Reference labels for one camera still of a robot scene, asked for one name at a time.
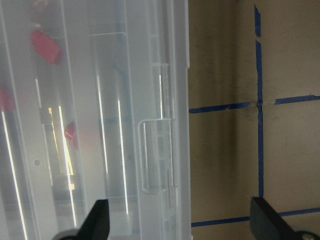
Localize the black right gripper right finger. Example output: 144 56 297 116
250 197 303 240

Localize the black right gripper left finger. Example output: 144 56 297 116
75 199 110 240

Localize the clear plastic box lid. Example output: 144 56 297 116
0 0 193 240

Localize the red block centre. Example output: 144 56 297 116
64 122 79 150

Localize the red block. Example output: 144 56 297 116
30 30 63 65
64 122 79 150
0 86 16 112

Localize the red block front left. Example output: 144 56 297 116
0 86 16 112

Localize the red block upper middle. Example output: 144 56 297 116
30 30 63 65

